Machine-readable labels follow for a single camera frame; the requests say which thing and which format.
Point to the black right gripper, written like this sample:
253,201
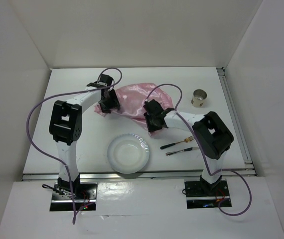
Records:
150,128

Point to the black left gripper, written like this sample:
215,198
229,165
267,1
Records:
114,102

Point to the pink satin rose cloth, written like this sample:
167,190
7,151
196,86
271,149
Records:
132,98

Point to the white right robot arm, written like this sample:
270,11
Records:
210,133

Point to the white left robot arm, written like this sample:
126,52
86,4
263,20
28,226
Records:
66,125

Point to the white scalloped plate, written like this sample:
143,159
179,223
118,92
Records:
128,153

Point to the metal cup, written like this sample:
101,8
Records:
198,98

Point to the gold fork black handle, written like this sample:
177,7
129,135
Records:
186,140

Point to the silver knife black handle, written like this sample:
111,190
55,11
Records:
181,151

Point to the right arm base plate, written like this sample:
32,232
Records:
196,198

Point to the aluminium right side rail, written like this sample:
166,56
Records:
234,116

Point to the aluminium rail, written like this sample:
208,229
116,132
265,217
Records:
118,176
234,116

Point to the aluminium front rail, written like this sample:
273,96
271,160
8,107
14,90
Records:
118,176

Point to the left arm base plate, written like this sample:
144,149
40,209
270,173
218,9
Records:
61,199

